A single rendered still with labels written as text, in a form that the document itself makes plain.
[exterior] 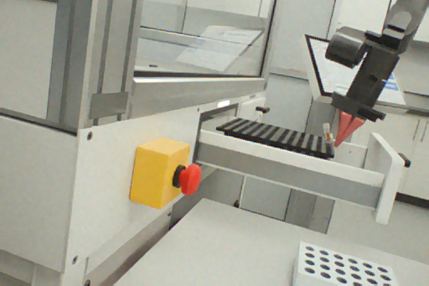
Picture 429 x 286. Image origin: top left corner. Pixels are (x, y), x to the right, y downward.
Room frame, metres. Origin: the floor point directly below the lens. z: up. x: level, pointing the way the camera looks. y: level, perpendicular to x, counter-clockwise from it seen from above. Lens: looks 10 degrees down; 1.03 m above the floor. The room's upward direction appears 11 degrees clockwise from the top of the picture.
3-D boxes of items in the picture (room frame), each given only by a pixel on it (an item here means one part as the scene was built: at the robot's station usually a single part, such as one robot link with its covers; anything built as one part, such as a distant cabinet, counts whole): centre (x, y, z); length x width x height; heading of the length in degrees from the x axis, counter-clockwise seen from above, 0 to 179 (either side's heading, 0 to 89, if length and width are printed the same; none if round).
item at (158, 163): (0.43, 0.06, 0.88); 0.07 x 0.05 x 0.07; 165
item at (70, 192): (0.92, 0.44, 0.87); 1.02 x 0.95 x 0.14; 165
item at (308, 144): (0.73, -0.13, 0.87); 0.22 x 0.18 x 0.06; 75
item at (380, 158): (0.67, -0.32, 0.87); 0.29 x 0.02 x 0.11; 165
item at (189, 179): (0.43, 0.03, 0.88); 0.04 x 0.03 x 0.04; 165
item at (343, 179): (0.73, -0.12, 0.86); 0.40 x 0.26 x 0.06; 75
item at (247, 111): (1.06, -0.10, 0.87); 0.29 x 0.02 x 0.11; 165
